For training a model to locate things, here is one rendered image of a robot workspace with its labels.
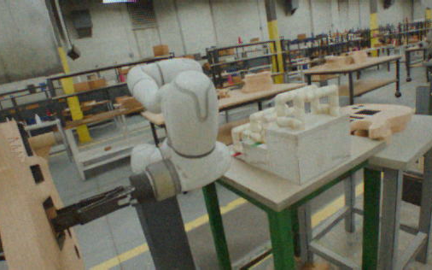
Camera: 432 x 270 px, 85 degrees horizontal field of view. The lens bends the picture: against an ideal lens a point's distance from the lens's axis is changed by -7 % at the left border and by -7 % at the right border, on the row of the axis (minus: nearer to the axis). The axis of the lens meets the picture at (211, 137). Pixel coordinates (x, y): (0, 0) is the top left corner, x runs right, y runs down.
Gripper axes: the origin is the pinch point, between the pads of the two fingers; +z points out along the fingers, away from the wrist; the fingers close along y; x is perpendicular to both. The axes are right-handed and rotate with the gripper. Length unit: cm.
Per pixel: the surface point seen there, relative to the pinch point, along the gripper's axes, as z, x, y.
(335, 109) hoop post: -85, 1, -3
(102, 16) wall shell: -206, 545, 1022
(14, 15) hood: -5.3, 38.0, -8.6
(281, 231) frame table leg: -54, -29, 2
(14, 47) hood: -3.7, 32.9, -7.5
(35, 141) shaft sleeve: 0.6, 17.7, 10.3
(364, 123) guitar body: -119, -12, 9
